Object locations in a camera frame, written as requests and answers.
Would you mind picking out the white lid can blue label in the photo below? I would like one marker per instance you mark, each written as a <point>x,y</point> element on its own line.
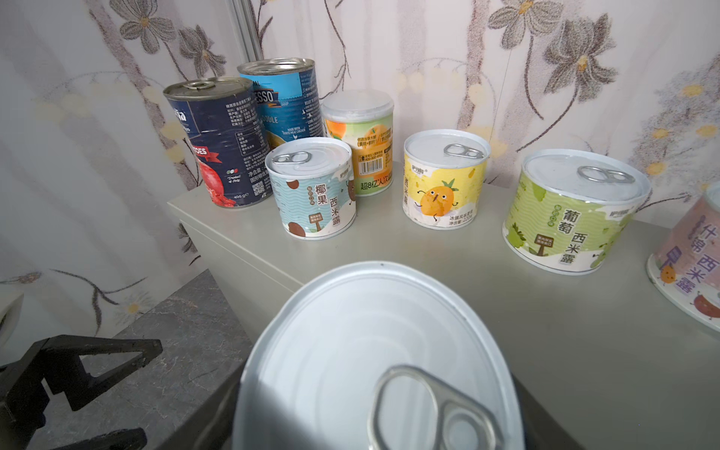
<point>376,355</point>

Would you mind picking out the dark red label can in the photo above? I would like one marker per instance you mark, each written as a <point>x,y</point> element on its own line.
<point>227,137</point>

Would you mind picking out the blue label soup can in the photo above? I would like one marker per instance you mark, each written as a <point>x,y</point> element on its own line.
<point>287,96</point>

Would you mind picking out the white lid can orange label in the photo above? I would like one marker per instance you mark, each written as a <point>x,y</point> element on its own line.
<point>364,120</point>

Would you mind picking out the white lid can yellow label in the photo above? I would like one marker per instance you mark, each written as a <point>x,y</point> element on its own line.
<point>444,172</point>

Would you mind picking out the white lid can green label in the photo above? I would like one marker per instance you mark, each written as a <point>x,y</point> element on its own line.
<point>570,208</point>

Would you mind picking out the grey metal cabinet box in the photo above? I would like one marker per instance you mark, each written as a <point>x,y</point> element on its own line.
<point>606,355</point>

